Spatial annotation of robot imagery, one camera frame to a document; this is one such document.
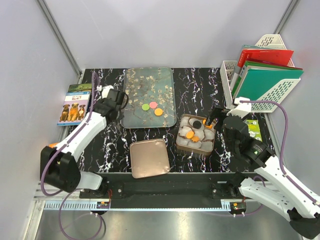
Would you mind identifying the orange flower-shaped cookie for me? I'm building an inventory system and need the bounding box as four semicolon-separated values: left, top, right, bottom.
202;119;217;129

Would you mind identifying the black sandwich cookie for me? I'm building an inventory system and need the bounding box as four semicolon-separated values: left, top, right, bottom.
192;120;202;130

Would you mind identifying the rose gold tin box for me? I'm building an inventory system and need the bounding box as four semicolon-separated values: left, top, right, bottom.
175;114;216;156

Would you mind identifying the orange fish-shaped cookie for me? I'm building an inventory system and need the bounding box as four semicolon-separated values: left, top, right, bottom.
191;136;200;143

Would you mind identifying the orange round striped cookie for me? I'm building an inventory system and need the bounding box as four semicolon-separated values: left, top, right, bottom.
185;131;195;139

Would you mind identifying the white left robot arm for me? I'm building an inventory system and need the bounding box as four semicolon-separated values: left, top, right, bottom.
40;85;129;198

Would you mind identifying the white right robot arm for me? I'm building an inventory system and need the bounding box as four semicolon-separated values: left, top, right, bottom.
205;97;320;240

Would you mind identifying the green comic booklet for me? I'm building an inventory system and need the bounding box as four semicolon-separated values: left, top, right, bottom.
245;119;262;141

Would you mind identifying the green round cookie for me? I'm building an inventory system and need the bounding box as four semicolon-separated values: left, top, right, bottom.
141;103;150;111

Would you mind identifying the dog picture book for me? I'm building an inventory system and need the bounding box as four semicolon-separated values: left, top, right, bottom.
57;83;92;126

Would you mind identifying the floral blue serving tray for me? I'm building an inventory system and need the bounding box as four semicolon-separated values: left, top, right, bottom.
121;67;177;129

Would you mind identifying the pink round cookie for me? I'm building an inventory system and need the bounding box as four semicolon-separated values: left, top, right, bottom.
149;101;158;109

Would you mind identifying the rose gold tin lid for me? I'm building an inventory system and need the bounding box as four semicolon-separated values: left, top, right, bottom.
129;139;170;179

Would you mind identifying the orange treehouse book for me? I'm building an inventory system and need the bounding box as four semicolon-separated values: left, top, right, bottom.
48;142;58;148

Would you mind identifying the red folder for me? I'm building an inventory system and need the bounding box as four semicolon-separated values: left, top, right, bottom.
237;48;294;68

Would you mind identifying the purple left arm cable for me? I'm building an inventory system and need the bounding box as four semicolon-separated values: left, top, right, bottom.
40;71;107;240

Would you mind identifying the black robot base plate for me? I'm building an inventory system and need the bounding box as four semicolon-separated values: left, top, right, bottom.
79;171;258;210

